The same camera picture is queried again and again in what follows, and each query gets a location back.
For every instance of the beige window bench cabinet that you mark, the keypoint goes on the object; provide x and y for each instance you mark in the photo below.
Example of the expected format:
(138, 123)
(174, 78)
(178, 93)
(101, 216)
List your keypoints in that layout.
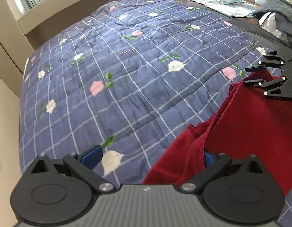
(72, 14)

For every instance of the blue plaid floral quilt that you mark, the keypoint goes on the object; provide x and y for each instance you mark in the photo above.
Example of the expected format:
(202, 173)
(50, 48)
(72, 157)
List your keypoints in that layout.
(136, 75)

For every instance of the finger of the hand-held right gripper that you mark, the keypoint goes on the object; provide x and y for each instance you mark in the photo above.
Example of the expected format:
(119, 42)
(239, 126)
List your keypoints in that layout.
(254, 68)
(253, 82)

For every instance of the grey quilted blanket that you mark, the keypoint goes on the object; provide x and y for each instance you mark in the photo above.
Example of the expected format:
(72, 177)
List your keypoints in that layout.
(281, 8)

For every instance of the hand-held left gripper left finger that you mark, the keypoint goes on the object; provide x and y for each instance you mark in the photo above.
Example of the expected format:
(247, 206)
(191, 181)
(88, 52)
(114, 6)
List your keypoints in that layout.
(92, 156)

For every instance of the red long-sleeved sweater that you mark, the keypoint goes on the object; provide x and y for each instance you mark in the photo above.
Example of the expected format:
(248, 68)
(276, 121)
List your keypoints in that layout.
(243, 134)

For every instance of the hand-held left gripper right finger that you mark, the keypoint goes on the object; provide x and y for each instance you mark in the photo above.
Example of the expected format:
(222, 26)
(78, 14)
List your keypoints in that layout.
(209, 159)

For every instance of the light blue striped cloth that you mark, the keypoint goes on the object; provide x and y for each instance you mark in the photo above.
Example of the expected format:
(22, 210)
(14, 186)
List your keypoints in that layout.
(221, 3)

